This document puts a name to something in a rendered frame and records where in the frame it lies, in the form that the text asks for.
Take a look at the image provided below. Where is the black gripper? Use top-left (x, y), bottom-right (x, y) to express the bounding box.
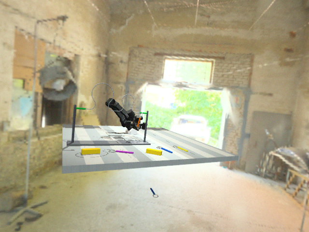
top-left (126, 119), bottom-right (145, 131)

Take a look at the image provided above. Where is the yellow rectangular block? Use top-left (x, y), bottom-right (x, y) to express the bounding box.
top-left (146, 148), bottom-right (162, 156)
top-left (82, 148), bottom-right (100, 155)

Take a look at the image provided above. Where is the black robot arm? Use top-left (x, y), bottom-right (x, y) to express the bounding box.
top-left (105, 98), bottom-right (140, 127)

